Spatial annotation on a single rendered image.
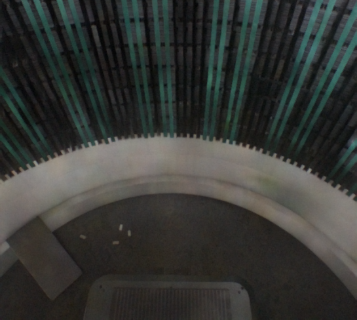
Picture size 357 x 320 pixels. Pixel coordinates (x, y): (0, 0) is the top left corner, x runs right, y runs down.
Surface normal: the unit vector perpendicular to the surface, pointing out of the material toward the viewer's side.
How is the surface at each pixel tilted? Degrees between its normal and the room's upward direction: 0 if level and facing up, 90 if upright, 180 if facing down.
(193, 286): 0
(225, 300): 0
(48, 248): 24
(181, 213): 0
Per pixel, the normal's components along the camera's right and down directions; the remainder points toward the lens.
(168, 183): 0.00, 0.77
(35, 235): 0.28, -0.36
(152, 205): -0.02, -0.64
